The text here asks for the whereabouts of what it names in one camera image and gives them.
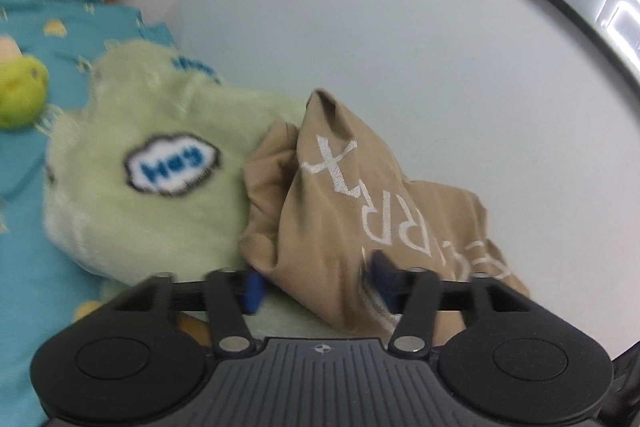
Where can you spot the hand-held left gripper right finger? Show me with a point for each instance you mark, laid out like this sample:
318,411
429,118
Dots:
382,274

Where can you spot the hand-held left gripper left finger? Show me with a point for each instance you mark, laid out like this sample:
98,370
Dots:
252,292

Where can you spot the tan printed t-shirt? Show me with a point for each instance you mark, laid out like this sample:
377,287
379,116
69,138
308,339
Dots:
340,217

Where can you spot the green fleece blanket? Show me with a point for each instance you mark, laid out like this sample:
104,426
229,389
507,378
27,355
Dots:
100,187

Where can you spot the teal printed bed sheet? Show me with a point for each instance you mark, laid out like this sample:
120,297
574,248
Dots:
30,257

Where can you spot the green and cream plush toy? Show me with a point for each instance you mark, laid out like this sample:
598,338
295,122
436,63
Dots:
20,92

